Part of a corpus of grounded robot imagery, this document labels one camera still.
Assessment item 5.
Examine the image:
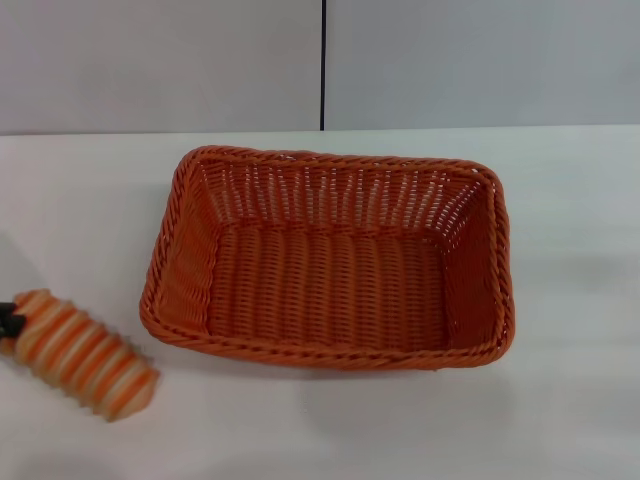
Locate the orange woven plastic basket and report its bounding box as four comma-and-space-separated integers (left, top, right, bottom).
139, 145, 516, 374

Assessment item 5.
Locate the orange cream striped bread roll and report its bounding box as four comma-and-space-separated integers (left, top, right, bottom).
12, 288, 162, 424

